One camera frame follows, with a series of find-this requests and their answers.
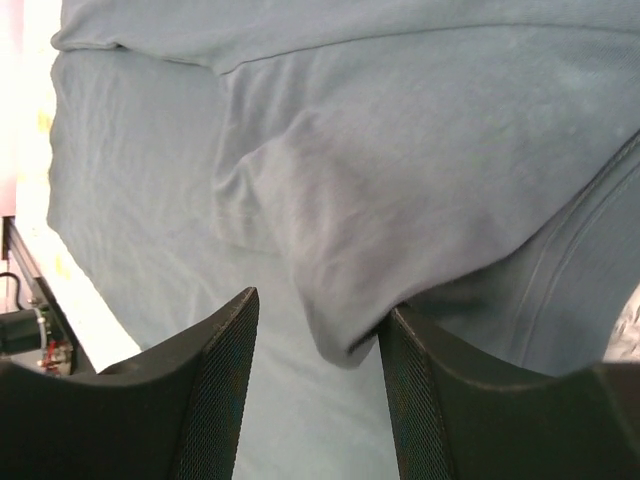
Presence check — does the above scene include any dark teal t shirt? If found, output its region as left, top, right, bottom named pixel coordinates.
left=48, top=1, right=639, bottom=479

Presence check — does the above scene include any floral patterned table mat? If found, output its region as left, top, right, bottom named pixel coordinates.
left=17, top=1, right=140, bottom=372

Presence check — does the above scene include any aluminium frame rail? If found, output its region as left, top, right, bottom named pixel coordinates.
left=1, top=216, right=55, bottom=310

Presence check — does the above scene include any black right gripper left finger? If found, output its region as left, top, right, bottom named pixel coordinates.
left=1, top=287, right=259, bottom=479

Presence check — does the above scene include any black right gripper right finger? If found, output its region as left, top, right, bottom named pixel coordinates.
left=378, top=305, right=639, bottom=480

